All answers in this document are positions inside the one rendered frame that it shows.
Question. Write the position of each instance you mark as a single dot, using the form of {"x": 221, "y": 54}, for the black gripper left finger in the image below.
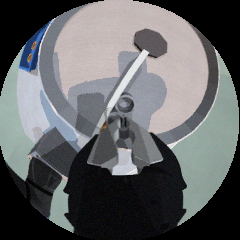
{"x": 100, "y": 152}

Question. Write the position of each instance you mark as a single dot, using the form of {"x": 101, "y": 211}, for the blue open crate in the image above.
{"x": 28, "y": 50}

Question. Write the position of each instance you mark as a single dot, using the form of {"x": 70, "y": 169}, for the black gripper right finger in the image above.
{"x": 149, "y": 150}

